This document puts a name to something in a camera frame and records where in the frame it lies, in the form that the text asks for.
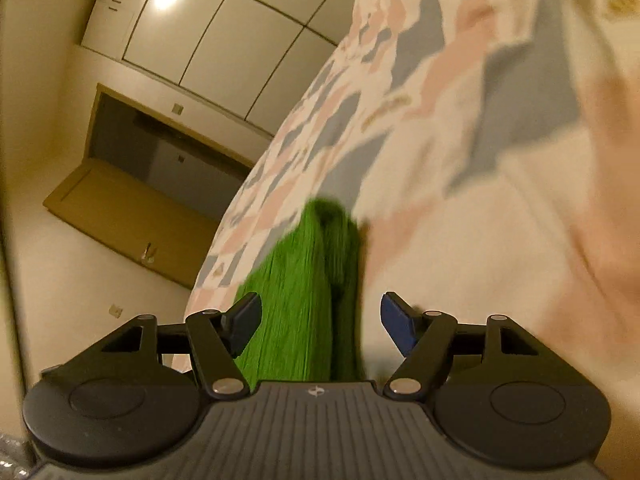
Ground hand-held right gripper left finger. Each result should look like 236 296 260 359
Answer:
62 292 263 402

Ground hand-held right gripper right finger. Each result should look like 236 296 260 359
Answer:
381 292 572 403

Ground green knitted garment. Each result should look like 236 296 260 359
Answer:
233 199 366 382

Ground wooden door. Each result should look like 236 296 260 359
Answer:
43 83 259 290

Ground patterned bed sheet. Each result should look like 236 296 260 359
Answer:
183 0 640 480

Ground white wardrobe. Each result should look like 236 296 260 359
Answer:
81 0 373 137

